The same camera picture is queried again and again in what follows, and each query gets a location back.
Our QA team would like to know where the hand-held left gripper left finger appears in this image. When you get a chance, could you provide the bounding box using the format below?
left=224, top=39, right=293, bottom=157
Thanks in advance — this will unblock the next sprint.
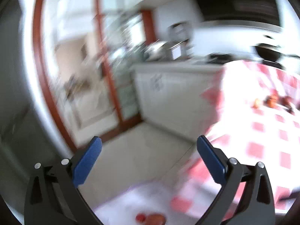
left=24, top=136, right=103, bottom=225

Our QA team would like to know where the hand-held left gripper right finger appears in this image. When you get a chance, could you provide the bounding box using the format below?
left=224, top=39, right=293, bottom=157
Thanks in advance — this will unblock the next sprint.
left=196, top=135, right=276, bottom=225

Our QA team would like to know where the white storage box purple rim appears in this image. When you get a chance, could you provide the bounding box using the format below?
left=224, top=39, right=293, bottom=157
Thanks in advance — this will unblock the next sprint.
left=94, top=183, right=200, bottom=225

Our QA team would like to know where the large brownish red apple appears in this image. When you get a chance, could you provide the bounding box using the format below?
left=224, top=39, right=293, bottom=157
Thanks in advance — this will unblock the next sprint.
left=146, top=214, right=166, bottom=225

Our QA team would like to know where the red white checkered tablecloth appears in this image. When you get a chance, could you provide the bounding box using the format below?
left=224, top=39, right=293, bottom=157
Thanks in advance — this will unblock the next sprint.
left=171, top=60, right=300, bottom=216

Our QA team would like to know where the white kitchen cabinet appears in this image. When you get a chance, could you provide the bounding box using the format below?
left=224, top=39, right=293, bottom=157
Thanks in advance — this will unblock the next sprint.
left=131, top=63, right=225, bottom=141

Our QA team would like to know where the black wok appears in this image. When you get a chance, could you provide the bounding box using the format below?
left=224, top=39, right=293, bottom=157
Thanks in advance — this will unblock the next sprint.
left=254, top=42, right=300, bottom=69

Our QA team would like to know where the metal pot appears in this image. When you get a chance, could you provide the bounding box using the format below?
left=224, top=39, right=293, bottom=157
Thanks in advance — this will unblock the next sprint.
left=143, top=41, right=169, bottom=60

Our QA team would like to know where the grey kitchen appliance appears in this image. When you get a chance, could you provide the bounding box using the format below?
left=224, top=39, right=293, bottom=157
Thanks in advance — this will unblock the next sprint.
left=167, top=22, right=190, bottom=45

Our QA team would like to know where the black range hood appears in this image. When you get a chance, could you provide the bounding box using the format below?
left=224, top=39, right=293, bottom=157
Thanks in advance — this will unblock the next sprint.
left=187, top=0, right=284, bottom=32

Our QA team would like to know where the brown wooden door frame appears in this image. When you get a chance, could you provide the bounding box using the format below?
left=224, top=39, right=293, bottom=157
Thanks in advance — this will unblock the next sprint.
left=33, top=0, right=155, bottom=148

